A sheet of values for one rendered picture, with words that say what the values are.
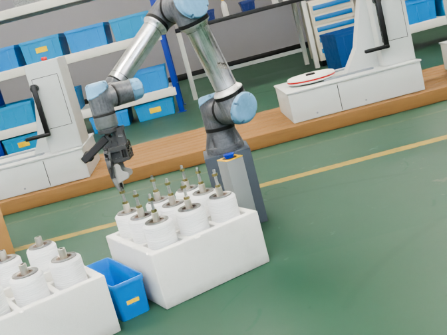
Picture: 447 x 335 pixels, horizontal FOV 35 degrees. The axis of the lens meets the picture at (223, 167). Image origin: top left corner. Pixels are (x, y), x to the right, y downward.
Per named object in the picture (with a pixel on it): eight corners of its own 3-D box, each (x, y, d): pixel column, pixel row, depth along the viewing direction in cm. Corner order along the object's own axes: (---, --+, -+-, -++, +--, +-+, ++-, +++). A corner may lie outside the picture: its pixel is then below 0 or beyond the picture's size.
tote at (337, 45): (326, 72, 692) (318, 34, 684) (366, 61, 696) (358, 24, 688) (342, 74, 644) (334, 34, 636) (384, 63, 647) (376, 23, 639)
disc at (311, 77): (284, 84, 453) (283, 77, 452) (330, 72, 453) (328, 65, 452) (291, 88, 423) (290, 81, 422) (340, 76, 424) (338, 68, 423)
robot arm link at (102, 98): (112, 78, 228) (89, 85, 223) (122, 111, 230) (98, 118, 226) (102, 80, 234) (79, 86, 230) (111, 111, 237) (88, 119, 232)
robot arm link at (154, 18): (155, -11, 261) (84, 93, 246) (170, -16, 252) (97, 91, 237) (177, 10, 267) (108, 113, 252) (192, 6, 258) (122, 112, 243)
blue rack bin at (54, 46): (35, 62, 708) (28, 42, 704) (72, 53, 709) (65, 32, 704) (24, 65, 659) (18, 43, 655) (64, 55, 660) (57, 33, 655)
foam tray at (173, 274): (119, 283, 247) (105, 236, 243) (213, 242, 264) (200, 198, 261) (167, 310, 213) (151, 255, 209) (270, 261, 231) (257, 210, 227)
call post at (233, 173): (237, 240, 260) (216, 161, 253) (253, 233, 263) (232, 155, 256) (247, 243, 254) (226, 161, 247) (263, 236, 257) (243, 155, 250)
